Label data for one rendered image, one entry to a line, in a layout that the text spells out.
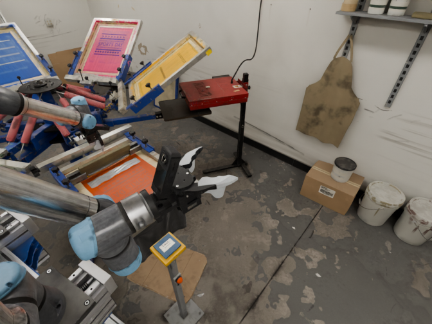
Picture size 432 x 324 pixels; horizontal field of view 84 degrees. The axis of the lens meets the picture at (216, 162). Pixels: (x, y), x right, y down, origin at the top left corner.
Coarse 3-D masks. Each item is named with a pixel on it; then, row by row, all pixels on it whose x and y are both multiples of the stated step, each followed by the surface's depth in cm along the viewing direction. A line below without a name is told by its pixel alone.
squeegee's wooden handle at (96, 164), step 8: (128, 144) 168; (112, 152) 161; (120, 152) 165; (128, 152) 170; (96, 160) 154; (104, 160) 158; (112, 160) 163; (80, 168) 148; (88, 168) 152; (96, 168) 156
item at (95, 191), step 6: (108, 168) 164; (96, 174) 159; (102, 174) 159; (84, 180) 155; (90, 180) 155; (108, 180) 155; (84, 186) 150; (90, 186) 150; (96, 186) 150; (96, 192) 147; (102, 192) 147
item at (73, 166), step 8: (112, 144) 180; (120, 144) 181; (96, 152) 172; (104, 152) 174; (144, 152) 177; (152, 152) 172; (80, 160) 165; (88, 160) 167; (64, 168) 158; (72, 168) 161; (136, 232) 123
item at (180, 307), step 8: (168, 232) 125; (152, 248) 118; (184, 248) 119; (160, 256) 115; (176, 256) 116; (168, 264) 114; (176, 264) 130; (176, 272) 134; (176, 288) 144; (176, 296) 156; (176, 304) 185; (184, 304) 166; (192, 304) 185; (168, 312) 180; (176, 312) 180; (184, 312) 174; (192, 312) 180; (168, 320) 176; (176, 320) 176; (184, 320) 176; (192, 320) 176
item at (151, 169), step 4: (128, 156) 174; (132, 156) 174; (136, 156) 174; (124, 160) 171; (128, 160) 171; (140, 160) 171; (144, 160) 171; (116, 164) 167; (120, 164) 167; (136, 164) 167; (140, 164) 167; (144, 164) 167; (148, 164) 167; (112, 168) 164; (128, 168) 164; (148, 168) 164; (152, 168) 164; (120, 172) 161; (152, 172) 161
